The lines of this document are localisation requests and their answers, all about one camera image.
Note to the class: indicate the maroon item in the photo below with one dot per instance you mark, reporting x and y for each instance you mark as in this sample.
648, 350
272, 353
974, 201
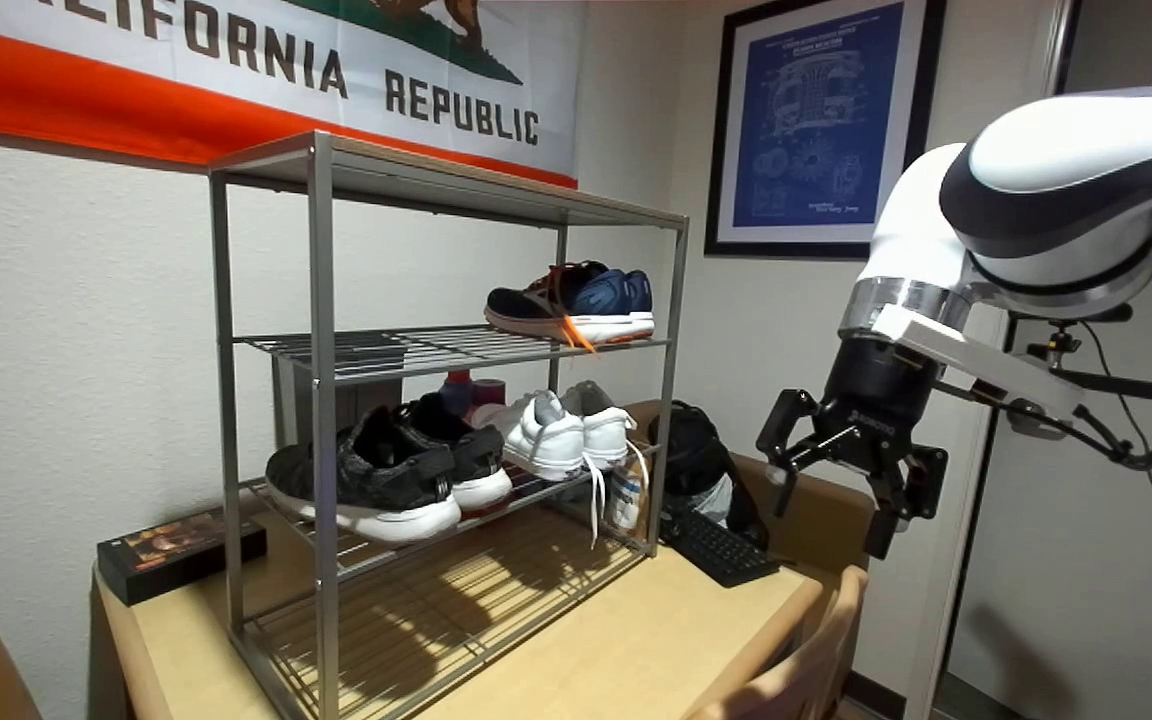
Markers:
471, 393

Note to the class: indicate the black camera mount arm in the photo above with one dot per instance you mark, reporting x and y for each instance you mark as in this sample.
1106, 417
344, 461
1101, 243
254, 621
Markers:
1138, 387

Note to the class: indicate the white plastic bag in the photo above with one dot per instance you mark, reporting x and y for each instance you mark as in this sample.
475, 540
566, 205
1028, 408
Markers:
715, 501

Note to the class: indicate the grey metal shoe rack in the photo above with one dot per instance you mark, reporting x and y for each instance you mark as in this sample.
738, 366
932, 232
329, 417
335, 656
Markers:
320, 400

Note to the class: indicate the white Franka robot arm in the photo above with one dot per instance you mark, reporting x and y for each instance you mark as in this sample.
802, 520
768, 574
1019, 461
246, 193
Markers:
1070, 161

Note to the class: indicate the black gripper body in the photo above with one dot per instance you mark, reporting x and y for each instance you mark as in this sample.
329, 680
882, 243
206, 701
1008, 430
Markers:
879, 393

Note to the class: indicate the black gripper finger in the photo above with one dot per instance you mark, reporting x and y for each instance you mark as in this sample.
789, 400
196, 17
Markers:
799, 425
918, 482

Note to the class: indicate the blue running shoe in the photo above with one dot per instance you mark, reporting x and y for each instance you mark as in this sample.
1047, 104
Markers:
520, 310
641, 290

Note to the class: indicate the brown box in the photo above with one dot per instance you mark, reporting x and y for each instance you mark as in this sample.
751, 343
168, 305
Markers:
810, 515

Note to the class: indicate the black sneaker white sole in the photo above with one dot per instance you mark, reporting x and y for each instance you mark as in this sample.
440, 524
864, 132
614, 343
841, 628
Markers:
462, 447
377, 484

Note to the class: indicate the California Republic flag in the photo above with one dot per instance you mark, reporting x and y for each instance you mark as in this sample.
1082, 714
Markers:
202, 104

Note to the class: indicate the framed blue blueprint picture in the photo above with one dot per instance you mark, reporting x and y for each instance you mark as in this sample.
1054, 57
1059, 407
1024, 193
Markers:
819, 122

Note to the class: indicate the flat black box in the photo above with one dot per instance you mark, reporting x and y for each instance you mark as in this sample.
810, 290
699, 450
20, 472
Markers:
176, 558

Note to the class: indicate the white door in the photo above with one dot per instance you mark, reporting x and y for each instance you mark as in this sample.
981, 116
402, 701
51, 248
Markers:
1070, 601

